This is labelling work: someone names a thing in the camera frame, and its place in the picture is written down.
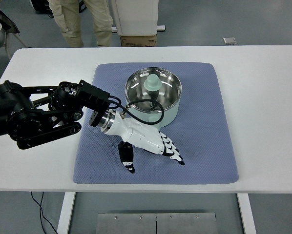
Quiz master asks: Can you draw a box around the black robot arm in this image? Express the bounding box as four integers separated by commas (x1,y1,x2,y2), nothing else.
0,80,165,154

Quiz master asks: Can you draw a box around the white table leg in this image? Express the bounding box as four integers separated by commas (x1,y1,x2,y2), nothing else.
237,193,257,234
57,192,76,234

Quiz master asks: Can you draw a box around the blue quilted mat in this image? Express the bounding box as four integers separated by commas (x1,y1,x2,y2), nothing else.
73,62,239,184

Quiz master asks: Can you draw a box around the green pot with glass lid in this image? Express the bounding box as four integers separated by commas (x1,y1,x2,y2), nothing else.
125,67,182,129

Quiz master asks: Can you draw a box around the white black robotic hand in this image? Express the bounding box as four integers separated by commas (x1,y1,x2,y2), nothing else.
99,110,185,174

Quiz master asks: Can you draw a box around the metal floor plate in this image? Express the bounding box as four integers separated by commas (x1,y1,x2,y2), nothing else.
96,213,219,234

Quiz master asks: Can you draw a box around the black floor cable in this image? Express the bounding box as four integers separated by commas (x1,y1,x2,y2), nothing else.
30,191,59,234

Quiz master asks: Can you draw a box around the left white table leg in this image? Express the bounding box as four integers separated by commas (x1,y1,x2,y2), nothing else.
57,192,76,234

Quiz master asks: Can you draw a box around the right white table leg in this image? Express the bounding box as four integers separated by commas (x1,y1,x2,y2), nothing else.
237,193,257,234

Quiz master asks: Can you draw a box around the white pedestal column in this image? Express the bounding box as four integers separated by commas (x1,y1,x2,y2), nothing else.
111,0,166,36

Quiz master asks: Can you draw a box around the small grey floor plate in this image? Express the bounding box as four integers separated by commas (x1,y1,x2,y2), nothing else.
223,37,237,45

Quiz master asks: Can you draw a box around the cardboard box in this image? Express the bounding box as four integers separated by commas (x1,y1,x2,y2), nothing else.
120,35,157,47

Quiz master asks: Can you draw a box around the person in beige clothes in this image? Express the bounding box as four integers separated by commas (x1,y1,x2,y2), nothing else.
48,0,113,48

